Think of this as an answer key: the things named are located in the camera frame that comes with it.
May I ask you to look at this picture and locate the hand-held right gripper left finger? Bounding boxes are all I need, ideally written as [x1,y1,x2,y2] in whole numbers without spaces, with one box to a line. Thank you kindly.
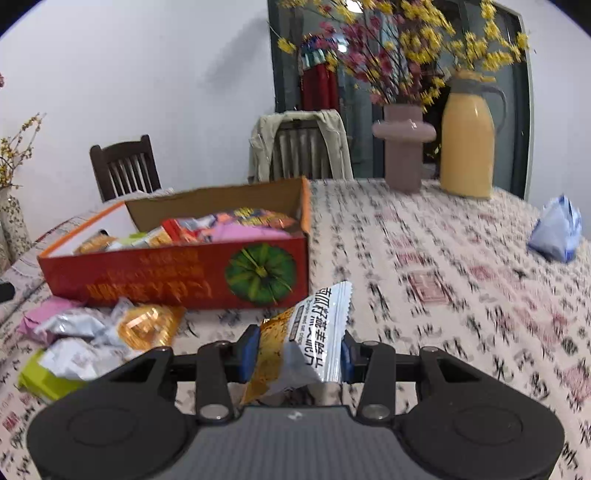
[99,324,260,424]

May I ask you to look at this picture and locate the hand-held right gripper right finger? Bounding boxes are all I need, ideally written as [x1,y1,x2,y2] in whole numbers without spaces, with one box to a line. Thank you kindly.
[341,331,492,423]

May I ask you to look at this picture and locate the pink snack packet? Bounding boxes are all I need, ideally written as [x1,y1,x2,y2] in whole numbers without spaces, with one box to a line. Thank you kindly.
[17,298,88,342]
[208,222,291,243]

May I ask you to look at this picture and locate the green stick packet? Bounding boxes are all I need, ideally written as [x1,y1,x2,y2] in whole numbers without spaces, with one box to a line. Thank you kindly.
[18,348,88,401]

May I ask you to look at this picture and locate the white cracker packet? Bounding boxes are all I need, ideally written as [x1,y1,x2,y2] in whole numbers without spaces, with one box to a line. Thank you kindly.
[39,339,144,381]

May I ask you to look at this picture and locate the small orange snack packet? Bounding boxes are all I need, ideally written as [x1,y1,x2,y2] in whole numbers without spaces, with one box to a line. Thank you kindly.
[113,302,185,352]

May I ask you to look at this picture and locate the red cardboard box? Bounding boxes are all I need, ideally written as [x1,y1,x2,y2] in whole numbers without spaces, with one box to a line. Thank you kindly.
[37,176,311,310]

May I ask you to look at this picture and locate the green white bar packet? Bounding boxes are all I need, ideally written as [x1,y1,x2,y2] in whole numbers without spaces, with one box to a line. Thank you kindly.
[108,233,148,250]

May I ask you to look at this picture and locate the red snack packet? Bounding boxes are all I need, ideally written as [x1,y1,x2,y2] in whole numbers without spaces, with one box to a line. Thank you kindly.
[161,217,218,243]

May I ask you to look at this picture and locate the small speckled vase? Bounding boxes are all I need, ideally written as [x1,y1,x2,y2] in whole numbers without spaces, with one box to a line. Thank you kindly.
[0,187,33,271]

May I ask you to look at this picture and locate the yellow magenta flower sprigs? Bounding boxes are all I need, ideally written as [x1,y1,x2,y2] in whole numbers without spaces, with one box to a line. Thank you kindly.
[0,113,47,190]

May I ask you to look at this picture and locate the dark wooden chair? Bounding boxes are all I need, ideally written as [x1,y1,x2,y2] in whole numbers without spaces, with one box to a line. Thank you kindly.
[89,135,162,203]

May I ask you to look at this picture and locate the beige jacket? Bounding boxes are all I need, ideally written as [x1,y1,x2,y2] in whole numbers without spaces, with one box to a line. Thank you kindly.
[247,109,355,183]

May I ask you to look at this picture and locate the slatted wooden chair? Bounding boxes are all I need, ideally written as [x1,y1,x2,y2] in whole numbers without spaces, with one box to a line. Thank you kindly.
[272,121,345,182]

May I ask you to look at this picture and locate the mauve collared vase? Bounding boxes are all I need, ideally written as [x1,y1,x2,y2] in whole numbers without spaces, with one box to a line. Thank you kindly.
[372,104,437,193]

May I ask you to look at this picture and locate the pink vase with flowers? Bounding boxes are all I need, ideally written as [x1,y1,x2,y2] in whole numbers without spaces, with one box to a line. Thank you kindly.
[268,0,532,201]

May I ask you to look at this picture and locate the yellow thermos jug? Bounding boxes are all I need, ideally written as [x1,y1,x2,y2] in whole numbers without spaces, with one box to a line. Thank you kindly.
[438,69,507,199]

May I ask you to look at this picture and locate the blue white plastic bag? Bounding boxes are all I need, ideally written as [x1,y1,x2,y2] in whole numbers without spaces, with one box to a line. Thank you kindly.
[527,195,583,264]

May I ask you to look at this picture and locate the red blue hanging garment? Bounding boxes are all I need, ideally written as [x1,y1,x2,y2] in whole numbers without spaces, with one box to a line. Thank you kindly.
[298,39,342,112]

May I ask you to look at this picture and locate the yellow pink blossom branches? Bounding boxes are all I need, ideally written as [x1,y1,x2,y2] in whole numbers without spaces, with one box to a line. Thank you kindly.
[277,0,532,109]

